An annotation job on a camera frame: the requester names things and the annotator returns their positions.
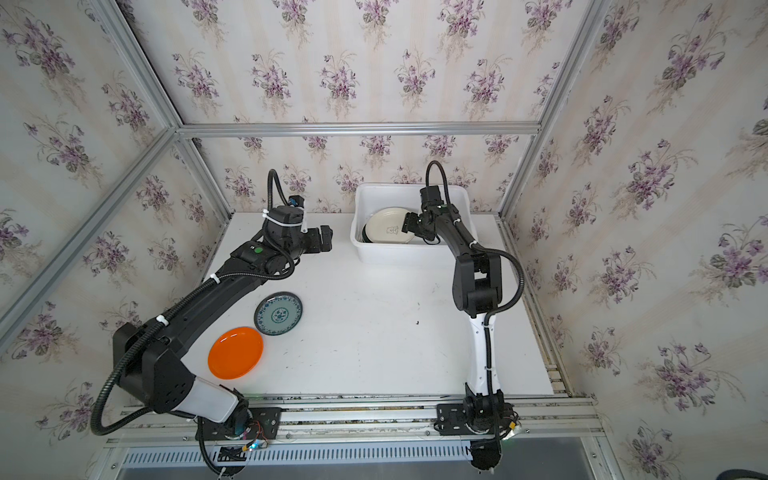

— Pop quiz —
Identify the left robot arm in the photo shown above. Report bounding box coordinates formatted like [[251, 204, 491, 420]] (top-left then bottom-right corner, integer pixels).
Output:
[[89, 170, 333, 438]]

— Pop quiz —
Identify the aluminium frame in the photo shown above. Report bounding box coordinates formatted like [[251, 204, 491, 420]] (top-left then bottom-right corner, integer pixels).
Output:
[[1, 1, 610, 349]]

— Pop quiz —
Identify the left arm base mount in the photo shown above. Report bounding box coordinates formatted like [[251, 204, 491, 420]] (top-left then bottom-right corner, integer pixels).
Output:
[[195, 407, 283, 479]]

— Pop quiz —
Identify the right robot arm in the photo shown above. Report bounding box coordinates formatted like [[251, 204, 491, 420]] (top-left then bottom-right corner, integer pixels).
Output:
[[402, 160, 525, 417]]

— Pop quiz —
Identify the teal patterned plate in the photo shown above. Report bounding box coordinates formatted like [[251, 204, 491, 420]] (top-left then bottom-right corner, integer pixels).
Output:
[[254, 291, 303, 336]]

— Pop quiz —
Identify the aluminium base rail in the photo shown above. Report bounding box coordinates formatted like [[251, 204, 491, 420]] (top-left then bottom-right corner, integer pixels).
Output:
[[92, 395, 621, 479]]

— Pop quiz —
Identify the white plastic bin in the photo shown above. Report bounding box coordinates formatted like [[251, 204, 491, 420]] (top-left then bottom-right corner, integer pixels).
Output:
[[350, 183, 477, 269]]

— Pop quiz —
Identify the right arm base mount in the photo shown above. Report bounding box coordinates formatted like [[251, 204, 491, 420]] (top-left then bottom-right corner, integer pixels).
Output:
[[433, 395, 521, 471]]

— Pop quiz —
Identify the cream plate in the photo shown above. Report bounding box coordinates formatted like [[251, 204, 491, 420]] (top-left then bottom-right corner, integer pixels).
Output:
[[365, 207, 415, 244]]

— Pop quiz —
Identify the black plate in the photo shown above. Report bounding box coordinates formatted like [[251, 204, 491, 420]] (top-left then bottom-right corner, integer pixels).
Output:
[[361, 224, 374, 243]]

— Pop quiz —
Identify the orange plate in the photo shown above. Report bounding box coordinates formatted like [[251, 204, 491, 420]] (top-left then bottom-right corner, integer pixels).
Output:
[[207, 327, 264, 380]]

